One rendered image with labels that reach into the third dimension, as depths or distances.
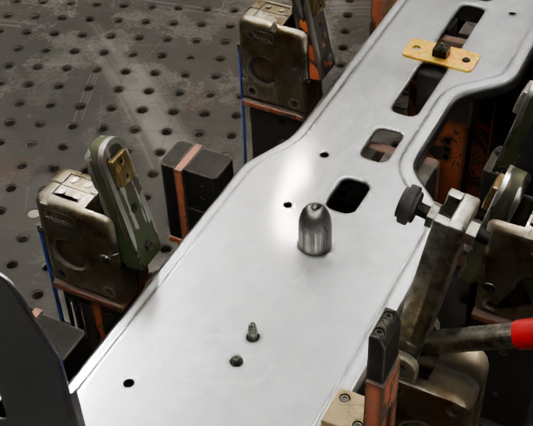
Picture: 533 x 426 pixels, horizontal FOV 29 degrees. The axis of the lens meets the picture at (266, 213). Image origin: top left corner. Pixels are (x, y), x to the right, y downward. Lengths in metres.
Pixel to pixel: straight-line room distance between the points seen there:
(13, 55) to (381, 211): 0.96
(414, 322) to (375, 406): 0.10
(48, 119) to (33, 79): 0.12
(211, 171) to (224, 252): 0.13
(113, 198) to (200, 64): 0.82
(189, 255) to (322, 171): 0.17
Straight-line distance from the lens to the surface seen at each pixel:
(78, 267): 1.04
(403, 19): 1.29
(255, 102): 1.27
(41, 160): 1.59
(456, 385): 0.82
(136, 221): 0.97
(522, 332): 0.76
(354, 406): 0.78
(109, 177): 0.93
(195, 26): 1.84
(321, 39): 1.20
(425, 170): 1.08
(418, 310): 0.76
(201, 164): 1.09
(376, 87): 1.17
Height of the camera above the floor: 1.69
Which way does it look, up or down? 43 degrees down
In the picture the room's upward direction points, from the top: 2 degrees counter-clockwise
